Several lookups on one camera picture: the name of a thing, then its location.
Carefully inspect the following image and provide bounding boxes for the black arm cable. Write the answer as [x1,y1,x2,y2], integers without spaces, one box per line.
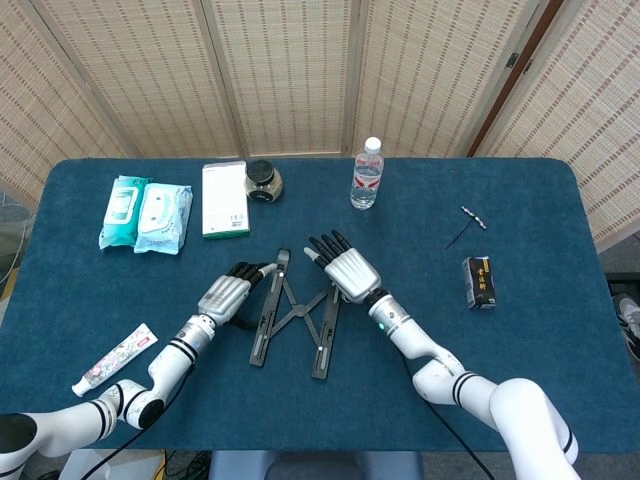
[402,357,496,480]
[74,364,196,480]

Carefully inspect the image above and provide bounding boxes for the white cardboard box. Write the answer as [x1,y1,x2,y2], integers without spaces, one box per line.
[58,448,167,480]

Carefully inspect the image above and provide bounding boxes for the grey sneaker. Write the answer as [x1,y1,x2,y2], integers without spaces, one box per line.
[612,293,640,361]

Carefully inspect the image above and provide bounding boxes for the glass jar with black lid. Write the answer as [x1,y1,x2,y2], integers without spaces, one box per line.
[244,159,285,204]

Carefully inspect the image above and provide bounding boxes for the blue table cloth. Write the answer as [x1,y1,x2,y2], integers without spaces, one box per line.
[0,157,640,454]

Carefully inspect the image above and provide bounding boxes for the light wood bamboo folding screen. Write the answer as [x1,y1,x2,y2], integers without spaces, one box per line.
[0,0,551,201]

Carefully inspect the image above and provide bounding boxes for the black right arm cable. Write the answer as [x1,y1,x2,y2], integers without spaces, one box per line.
[402,357,496,480]

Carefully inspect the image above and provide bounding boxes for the white box with green edge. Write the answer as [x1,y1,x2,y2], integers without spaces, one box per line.
[201,160,251,241]

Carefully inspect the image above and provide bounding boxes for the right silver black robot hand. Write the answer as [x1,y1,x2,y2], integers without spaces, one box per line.
[303,229,384,304]

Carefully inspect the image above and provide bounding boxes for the green wet wipes pack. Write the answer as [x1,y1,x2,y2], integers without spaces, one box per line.
[98,174,154,251]

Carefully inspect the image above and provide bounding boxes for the brown framed bamboo screen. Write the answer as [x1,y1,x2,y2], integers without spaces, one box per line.
[467,0,640,251]

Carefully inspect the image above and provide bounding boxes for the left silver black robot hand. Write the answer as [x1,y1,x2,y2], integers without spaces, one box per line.
[197,260,279,331]

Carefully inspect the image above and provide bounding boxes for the clear plastic water bottle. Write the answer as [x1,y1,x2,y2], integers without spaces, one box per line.
[349,136,385,211]

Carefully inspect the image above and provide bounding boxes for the grey object with white cord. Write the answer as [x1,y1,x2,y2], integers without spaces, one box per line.
[0,192,37,291]

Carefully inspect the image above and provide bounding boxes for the black folding laptop stand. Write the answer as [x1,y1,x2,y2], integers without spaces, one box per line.
[248,247,346,380]

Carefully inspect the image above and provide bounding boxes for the white floral toothpaste tube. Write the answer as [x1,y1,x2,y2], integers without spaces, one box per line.
[71,322,160,399]

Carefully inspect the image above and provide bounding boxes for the black carton with gold print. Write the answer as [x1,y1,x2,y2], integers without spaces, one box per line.
[461,255,499,311]

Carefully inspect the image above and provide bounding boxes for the light blue wet wipes pack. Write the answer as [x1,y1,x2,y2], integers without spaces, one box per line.
[133,182,194,256]

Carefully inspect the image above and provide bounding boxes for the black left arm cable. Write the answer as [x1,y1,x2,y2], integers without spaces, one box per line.
[74,364,196,480]

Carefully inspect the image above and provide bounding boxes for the loose floor cables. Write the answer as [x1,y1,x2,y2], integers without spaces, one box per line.
[157,449,211,480]

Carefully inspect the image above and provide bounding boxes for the metal T-handle tool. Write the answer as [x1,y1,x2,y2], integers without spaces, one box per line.
[444,204,489,251]

